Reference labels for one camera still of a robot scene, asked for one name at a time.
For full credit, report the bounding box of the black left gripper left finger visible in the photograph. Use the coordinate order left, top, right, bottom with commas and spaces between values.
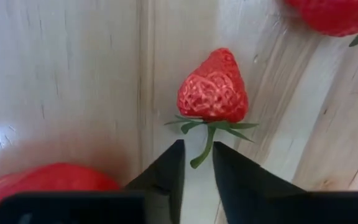
125, 139, 186, 224

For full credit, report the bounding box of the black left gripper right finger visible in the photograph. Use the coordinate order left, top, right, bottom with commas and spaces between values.
212, 141, 306, 224

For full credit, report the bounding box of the red strawberry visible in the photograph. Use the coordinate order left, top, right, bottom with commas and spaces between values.
163, 47, 259, 170
0, 162, 121, 224
283, 0, 358, 47

